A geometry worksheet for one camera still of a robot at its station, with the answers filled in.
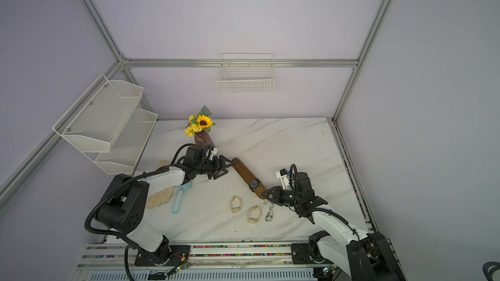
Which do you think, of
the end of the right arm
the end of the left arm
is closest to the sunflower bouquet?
the end of the left arm

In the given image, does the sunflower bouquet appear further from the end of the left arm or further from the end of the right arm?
the end of the right arm

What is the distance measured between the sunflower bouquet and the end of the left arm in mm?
92

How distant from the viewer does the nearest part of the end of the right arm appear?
675 millimetres

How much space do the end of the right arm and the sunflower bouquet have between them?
1.30 ft

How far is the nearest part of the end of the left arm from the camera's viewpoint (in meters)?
0.74

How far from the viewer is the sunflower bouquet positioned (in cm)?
86
